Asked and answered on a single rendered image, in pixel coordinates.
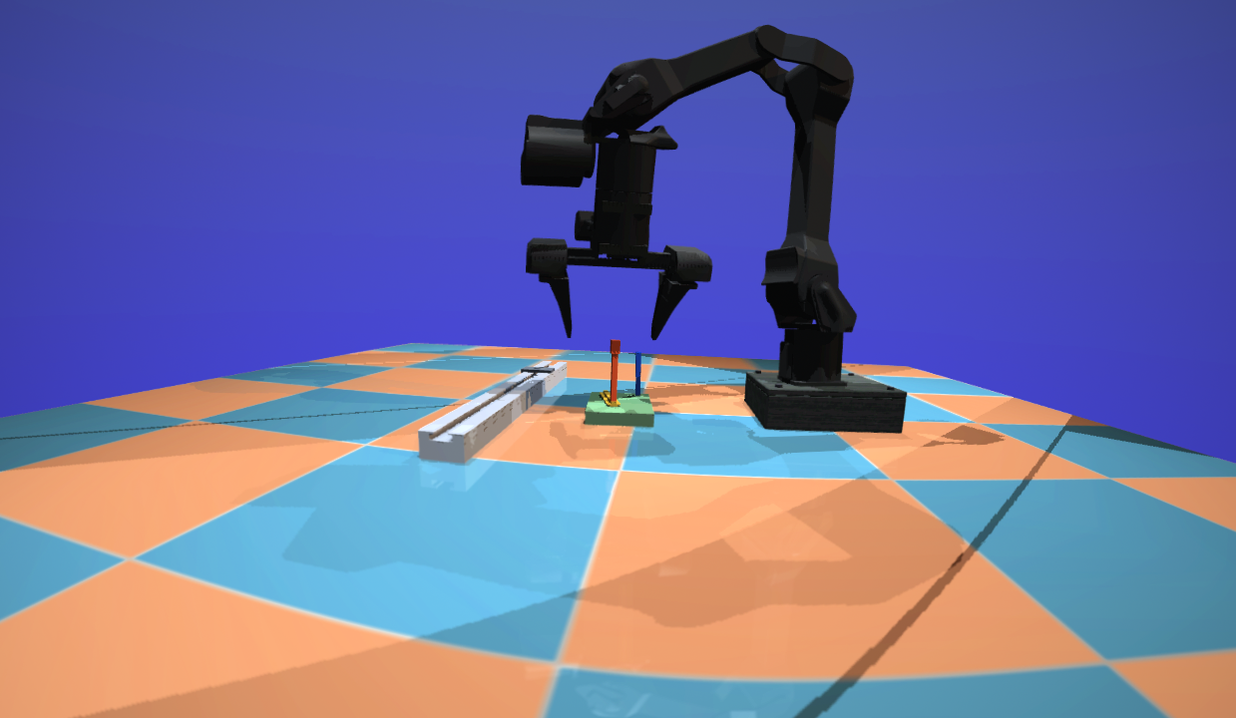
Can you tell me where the aluminum rail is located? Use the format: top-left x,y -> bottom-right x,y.
418,361 -> 567,463

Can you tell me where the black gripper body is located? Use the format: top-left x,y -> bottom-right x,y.
527,189 -> 713,282

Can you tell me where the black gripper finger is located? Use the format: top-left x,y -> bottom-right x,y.
539,269 -> 572,339
651,271 -> 698,340

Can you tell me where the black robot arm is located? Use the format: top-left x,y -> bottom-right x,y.
520,25 -> 857,387

